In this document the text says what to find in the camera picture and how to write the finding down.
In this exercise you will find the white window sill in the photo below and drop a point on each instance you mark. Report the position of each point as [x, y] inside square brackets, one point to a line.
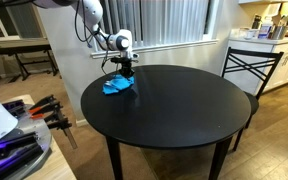
[177, 46]

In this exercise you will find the blue cloth rag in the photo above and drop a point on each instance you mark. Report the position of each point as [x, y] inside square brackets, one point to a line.
[117, 85]

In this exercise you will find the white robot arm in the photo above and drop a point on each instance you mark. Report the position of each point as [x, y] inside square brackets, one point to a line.
[90, 11]

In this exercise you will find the black purple rails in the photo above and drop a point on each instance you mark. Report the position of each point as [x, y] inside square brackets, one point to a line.
[10, 150]

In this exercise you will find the white blue jug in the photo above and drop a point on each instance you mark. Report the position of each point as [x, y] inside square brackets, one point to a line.
[264, 29]

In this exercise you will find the black bottle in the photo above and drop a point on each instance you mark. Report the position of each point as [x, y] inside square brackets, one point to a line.
[256, 22]

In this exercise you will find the black orange bar clamp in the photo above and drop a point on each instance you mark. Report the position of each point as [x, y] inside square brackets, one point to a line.
[42, 106]

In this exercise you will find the black metal chair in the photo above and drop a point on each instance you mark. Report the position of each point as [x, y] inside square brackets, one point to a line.
[250, 66]

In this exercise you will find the white vertical blinds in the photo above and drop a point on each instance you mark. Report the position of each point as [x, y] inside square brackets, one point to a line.
[170, 21]

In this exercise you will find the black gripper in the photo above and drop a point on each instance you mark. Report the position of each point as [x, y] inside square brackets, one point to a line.
[126, 65]

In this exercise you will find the round black table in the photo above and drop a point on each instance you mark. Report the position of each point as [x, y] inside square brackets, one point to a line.
[170, 110]

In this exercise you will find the white kitchen cabinet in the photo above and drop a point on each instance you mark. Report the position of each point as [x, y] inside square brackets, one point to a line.
[284, 63]

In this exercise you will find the black keyboard on stand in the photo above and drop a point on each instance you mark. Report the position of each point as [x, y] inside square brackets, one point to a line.
[20, 50]

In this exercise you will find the steel pot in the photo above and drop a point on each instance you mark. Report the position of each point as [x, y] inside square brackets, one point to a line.
[278, 32]

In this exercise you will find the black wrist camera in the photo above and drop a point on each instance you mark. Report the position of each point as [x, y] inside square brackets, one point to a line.
[122, 59]

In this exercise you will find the white cup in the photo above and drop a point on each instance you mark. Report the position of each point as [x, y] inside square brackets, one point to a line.
[250, 34]

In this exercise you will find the round grey robot base plate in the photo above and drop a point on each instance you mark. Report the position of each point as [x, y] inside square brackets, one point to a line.
[37, 128]

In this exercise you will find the light wooden platform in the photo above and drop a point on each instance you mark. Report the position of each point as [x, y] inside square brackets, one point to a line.
[55, 165]

